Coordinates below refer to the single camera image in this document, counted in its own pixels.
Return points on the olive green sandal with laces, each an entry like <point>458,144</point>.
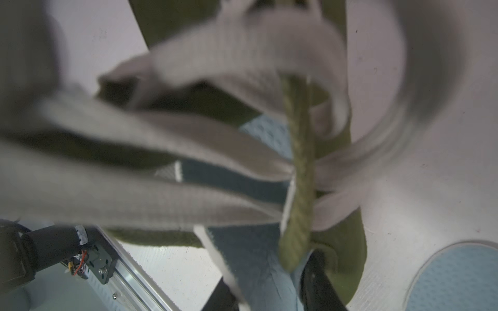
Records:
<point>284,61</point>

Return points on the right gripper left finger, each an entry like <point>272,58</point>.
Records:
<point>221,299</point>

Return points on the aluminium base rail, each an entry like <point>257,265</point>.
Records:
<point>117,279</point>

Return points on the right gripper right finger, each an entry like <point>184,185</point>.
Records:
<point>316,291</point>

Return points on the grey-blue insole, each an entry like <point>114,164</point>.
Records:
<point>247,256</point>
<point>461,276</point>

